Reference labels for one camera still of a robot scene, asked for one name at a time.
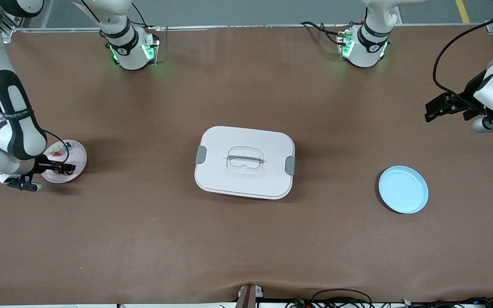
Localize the black base cable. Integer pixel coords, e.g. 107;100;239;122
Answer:
300;21;344;46
116;3;160;31

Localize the white round plate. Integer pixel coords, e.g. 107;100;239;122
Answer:
39;139;88;184

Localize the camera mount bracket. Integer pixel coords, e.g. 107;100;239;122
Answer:
235;284;265;308

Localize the black left base cable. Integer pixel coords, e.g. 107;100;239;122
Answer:
300;21;344;46

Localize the white lidded storage box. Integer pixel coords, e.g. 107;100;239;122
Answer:
194;125;296;200

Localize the black right base cable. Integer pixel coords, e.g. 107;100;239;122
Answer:
116;3;160;31

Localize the black looped cable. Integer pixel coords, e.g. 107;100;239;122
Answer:
311;288;374;308

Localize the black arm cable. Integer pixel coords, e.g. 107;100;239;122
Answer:
41;129;71;166
432;12;493;110

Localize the black cable bundle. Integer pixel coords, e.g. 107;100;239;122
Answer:
401;296;493;308

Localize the light blue round plate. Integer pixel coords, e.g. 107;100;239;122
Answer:
378;165;429;214

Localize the aluminium frame post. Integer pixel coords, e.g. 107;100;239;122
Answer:
0;0;31;44

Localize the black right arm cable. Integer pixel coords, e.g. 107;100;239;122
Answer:
41;129;71;166

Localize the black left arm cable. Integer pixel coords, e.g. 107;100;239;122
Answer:
432;12;493;110

